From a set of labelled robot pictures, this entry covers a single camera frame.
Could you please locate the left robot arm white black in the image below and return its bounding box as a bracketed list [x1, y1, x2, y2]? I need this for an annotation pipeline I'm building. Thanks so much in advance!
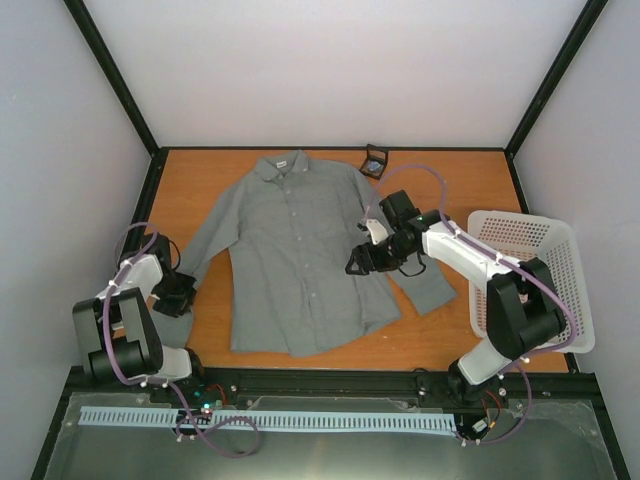
[72, 234, 208, 403]

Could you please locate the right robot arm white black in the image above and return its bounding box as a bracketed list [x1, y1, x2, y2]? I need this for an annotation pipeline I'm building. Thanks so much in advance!
[345, 191, 573, 405]

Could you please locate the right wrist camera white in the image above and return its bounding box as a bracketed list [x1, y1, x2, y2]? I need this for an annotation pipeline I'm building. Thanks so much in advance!
[358, 218, 389, 245]

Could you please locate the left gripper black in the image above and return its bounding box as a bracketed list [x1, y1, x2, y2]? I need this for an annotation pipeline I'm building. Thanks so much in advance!
[151, 271, 195, 317]

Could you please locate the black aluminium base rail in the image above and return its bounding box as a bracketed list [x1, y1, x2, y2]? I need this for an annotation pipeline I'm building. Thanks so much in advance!
[69, 365, 601, 412]

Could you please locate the light blue slotted cable duct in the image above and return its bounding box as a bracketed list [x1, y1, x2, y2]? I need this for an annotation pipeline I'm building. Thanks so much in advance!
[77, 406, 456, 436]

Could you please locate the white plastic perforated basket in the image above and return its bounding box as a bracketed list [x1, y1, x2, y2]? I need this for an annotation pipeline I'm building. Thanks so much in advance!
[466, 209, 597, 355]

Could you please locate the grey button-up shirt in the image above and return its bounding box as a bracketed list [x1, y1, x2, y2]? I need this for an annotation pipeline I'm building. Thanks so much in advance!
[173, 150, 456, 357]

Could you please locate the metal base plate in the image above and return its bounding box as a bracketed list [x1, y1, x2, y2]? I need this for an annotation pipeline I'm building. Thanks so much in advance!
[33, 394, 616, 479]

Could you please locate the right black frame post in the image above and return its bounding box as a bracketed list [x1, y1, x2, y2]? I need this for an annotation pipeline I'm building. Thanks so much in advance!
[504, 0, 610, 156]

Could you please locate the black frame post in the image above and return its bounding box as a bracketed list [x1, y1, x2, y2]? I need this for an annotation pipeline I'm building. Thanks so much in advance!
[504, 0, 610, 156]
[63, 0, 162, 156]

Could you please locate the left black frame post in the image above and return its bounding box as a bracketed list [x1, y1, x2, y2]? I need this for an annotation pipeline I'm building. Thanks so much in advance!
[63, 0, 162, 156]

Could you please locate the black brooch box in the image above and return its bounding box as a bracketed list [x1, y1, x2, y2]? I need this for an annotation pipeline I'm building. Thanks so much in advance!
[359, 144, 389, 180]

